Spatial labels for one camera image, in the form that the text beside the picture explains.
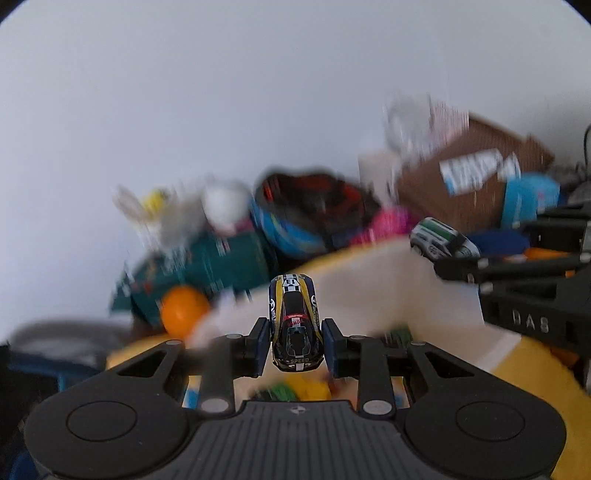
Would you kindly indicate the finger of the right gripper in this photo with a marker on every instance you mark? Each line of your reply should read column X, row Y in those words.
column 496, row 269

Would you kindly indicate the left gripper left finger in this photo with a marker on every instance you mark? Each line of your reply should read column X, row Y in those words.
column 227, row 358

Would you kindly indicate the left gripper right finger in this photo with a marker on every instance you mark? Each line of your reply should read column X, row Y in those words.
column 364, row 359

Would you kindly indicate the white green toy car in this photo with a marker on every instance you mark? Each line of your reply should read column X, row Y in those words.
column 435, row 240

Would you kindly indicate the dark racing toy car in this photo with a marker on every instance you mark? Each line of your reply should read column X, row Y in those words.
column 297, row 333

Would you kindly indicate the orange fruit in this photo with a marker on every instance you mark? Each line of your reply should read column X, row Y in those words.
column 182, row 308

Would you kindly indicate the white plastic bin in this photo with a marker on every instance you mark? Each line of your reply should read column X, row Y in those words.
column 370, row 291

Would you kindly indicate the yellow cloth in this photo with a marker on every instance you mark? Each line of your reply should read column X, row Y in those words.
column 535, row 369

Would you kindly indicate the green book box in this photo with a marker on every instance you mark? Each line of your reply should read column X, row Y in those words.
column 211, row 264

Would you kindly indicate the blue dinosaur box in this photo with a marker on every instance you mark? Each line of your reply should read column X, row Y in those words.
column 527, row 196

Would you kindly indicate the white round ball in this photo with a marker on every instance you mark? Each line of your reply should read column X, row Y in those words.
column 226, row 205

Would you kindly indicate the white plastic bag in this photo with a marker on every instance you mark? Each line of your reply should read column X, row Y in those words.
column 165, row 218

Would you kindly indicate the red black helmet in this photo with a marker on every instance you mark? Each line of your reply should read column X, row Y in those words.
column 313, row 214

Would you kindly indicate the dark blue bag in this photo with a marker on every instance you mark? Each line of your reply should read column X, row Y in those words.
column 39, row 360

